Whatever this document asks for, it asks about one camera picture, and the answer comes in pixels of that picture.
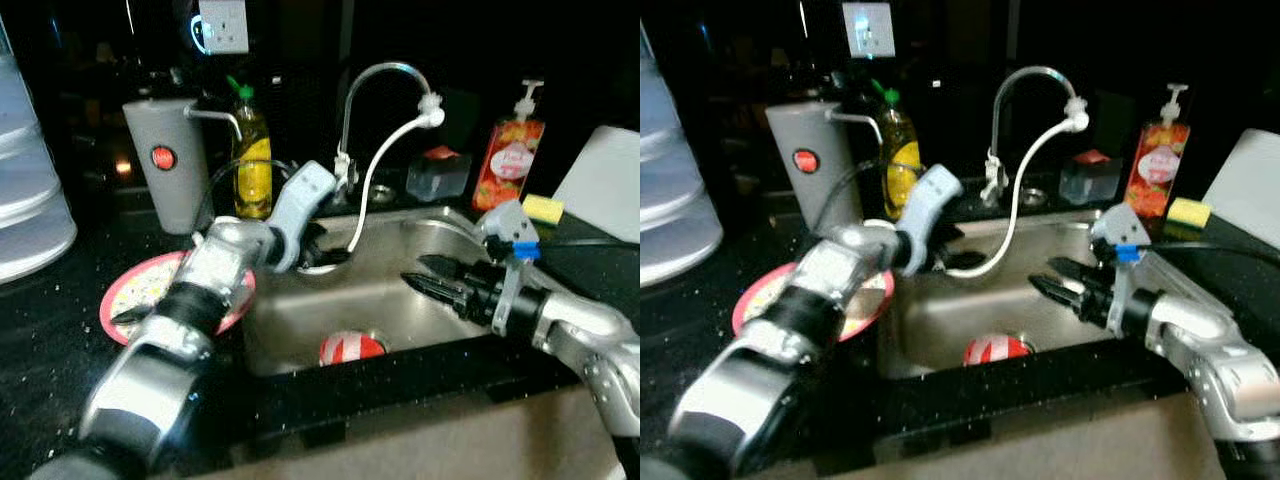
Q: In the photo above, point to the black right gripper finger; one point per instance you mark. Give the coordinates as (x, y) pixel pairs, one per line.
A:
(1062, 293)
(447, 268)
(435, 291)
(1074, 270)

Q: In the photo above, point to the metal spoon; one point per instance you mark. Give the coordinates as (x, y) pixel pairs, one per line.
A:
(135, 313)

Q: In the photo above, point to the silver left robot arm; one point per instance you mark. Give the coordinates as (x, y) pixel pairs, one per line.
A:
(165, 350)
(790, 340)

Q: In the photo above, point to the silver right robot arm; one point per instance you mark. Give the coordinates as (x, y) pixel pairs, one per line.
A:
(1215, 350)
(590, 335)

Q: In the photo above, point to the stainless steel sink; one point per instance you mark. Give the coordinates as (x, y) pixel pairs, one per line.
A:
(960, 305)
(340, 300)

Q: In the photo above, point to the red white striped bowl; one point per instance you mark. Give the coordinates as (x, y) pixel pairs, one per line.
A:
(352, 349)
(998, 351)

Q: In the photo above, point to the clear box with red lid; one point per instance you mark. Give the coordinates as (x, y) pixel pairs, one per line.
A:
(1090, 178)
(438, 175)

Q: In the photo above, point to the yellow dish soap bottle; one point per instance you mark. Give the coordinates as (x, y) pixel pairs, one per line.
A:
(898, 160)
(252, 160)

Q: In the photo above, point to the yellow sponge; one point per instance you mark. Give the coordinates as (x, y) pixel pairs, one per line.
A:
(1188, 213)
(543, 209)

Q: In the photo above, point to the red hand soap pump bottle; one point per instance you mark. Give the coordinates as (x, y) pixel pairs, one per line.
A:
(508, 160)
(1158, 165)

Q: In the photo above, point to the beige cabinet front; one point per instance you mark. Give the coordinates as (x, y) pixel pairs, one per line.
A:
(430, 430)

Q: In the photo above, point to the white board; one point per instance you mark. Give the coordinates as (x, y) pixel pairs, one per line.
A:
(605, 185)
(1250, 190)

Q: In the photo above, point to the chrome gooseneck faucet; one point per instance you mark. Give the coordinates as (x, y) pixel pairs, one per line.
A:
(1020, 80)
(372, 75)

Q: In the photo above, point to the pink rimmed leaf pattern plate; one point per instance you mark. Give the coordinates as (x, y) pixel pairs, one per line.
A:
(752, 300)
(140, 285)

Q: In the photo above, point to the white stacked containers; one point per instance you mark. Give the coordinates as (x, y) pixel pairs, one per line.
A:
(30, 200)
(675, 200)

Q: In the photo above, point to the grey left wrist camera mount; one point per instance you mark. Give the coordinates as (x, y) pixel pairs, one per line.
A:
(930, 200)
(300, 195)

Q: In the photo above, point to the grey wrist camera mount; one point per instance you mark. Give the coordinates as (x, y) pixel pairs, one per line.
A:
(1125, 240)
(300, 195)
(510, 235)
(930, 200)

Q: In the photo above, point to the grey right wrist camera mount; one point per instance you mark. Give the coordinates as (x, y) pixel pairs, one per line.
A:
(1125, 240)
(510, 235)

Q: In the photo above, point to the white wall outlet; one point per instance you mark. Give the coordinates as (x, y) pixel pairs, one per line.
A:
(868, 28)
(224, 25)

